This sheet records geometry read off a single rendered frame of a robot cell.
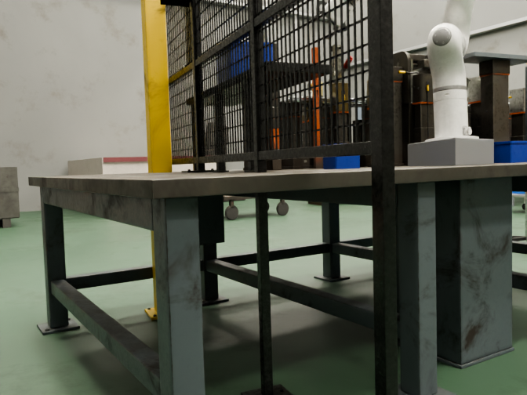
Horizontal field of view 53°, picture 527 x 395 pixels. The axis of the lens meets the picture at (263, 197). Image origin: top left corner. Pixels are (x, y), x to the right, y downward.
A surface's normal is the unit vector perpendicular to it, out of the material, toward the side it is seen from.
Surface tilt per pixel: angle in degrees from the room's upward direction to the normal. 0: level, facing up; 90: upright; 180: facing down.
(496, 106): 90
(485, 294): 90
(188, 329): 90
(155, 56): 90
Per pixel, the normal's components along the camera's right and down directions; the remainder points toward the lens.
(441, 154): -0.85, 0.06
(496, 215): 0.53, 0.04
